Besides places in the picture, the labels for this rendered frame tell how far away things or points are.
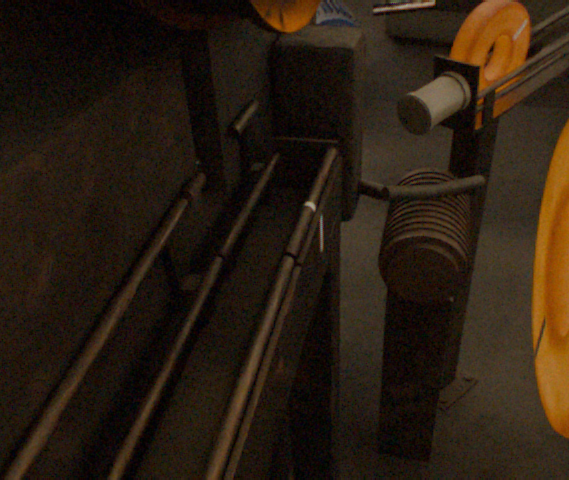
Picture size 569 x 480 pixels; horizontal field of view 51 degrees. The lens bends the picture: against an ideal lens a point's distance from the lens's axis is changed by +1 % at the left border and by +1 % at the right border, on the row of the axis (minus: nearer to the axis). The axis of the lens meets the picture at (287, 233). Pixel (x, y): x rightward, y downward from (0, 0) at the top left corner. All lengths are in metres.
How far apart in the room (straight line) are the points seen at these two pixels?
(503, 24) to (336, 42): 0.32
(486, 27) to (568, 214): 0.60
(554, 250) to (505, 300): 1.24
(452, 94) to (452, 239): 0.20
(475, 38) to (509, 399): 0.77
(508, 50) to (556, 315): 0.69
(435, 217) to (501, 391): 0.59
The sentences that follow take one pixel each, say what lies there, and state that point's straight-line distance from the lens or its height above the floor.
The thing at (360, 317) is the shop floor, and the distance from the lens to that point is 1.47.
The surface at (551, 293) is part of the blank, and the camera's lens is 0.34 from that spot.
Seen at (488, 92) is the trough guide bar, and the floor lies 0.67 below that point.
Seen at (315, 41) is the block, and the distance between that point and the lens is 0.70.
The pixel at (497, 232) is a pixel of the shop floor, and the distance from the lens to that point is 1.81.
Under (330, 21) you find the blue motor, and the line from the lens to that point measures 2.58.
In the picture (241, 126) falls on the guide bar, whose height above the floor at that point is 0.76.
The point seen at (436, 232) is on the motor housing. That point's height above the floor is 0.53.
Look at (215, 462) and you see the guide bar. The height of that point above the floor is 0.70.
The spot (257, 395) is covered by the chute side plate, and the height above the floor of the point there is 0.69.
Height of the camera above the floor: 1.00
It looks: 35 degrees down
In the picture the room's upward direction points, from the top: 3 degrees counter-clockwise
